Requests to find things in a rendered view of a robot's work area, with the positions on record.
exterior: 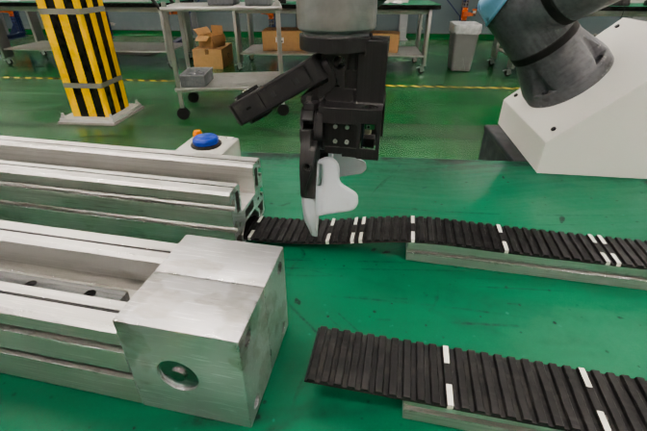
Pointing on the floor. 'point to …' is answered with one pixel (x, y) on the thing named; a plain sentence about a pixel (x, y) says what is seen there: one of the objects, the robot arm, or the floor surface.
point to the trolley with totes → (208, 82)
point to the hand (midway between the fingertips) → (316, 208)
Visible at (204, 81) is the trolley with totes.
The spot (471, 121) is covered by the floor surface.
